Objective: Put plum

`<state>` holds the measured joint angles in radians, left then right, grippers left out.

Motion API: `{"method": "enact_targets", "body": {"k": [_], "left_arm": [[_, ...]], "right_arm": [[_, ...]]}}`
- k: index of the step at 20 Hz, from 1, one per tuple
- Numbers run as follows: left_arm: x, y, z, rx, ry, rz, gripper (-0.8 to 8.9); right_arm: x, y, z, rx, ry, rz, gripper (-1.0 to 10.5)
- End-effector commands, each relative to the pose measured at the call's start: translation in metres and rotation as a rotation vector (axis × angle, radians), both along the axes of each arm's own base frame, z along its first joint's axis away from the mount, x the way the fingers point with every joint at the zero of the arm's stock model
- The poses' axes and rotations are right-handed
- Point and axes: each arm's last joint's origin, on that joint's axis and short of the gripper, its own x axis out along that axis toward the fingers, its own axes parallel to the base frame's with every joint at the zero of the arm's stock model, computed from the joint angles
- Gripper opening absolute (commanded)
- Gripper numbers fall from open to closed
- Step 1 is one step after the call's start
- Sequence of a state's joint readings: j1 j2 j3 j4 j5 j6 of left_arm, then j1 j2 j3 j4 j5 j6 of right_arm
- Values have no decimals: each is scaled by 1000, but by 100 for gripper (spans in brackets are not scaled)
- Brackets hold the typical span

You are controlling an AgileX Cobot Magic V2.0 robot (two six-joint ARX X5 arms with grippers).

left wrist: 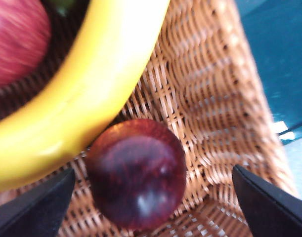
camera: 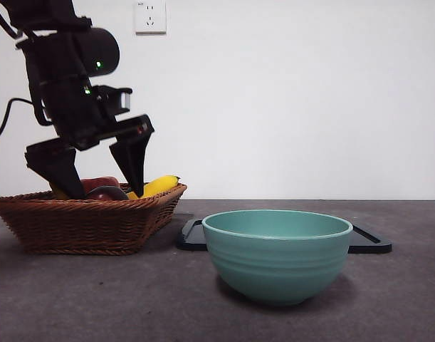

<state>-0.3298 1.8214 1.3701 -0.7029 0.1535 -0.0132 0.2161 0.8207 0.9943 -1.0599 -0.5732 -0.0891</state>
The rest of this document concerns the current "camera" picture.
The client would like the brown wicker basket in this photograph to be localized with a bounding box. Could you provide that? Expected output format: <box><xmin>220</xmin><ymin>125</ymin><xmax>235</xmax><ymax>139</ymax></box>
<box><xmin>0</xmin><ymin>183</ymin><xmax>188</xmax><ymax>256</ymax></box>

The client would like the white wall power socket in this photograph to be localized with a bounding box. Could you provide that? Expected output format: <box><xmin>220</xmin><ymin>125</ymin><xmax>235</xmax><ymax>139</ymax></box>
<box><xmin>135</xmin><ymin>1</ymin><xmax>167</xmax><ymax>36</ymax></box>

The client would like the yellow banana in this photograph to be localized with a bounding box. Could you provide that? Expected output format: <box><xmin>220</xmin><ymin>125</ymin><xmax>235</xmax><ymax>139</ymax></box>
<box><xmin>49</xmin><ymin>175</ymin><xmax>182</xmax><ymax>200</ymax></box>

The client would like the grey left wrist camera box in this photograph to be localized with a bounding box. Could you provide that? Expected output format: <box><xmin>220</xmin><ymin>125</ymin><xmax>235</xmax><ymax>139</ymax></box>
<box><xmin>94</xmin><ymin>85</ymin><xmax>133</xmax><ymax>117</ymax></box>

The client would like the black rectangular tray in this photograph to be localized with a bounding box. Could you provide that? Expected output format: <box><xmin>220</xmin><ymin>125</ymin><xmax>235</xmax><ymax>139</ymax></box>
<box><xmin>176</xmin><ymin>219</ymin><xmax>393</xmax><ymax>254</ymax></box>

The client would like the red apple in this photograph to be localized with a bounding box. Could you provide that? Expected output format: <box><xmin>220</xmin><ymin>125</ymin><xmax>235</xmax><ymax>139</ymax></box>
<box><xmin>80</xmin><ymin>177</ymin><xmax>120</xmax><ymax>195</ymax></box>

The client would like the teal ceramic bowl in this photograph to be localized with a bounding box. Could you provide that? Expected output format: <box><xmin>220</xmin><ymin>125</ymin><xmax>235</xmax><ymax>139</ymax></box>
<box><xmin>201</xmin><ymin>209</ymin><xmax>354</xmax><ymax>307</ymax></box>

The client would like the dark purple plum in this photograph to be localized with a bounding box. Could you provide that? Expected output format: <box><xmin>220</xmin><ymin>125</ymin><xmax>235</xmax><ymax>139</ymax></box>
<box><xmin>85</xmin><ymin>185</ymin><xmax>130</xmax><ymax>202</ymax></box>

